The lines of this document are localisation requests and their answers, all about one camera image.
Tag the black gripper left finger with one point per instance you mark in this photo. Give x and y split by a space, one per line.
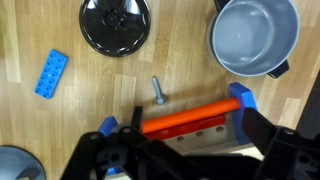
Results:
137 116

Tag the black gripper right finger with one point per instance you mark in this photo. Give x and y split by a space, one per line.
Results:
266 133

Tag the grey metal bolt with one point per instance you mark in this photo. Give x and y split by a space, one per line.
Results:
159 95

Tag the wooden blue toy toolbox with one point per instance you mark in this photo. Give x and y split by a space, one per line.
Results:
186 116

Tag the black round pot lid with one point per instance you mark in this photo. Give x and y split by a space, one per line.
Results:
115 26

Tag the blue toy building brick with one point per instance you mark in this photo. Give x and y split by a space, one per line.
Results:
51 74

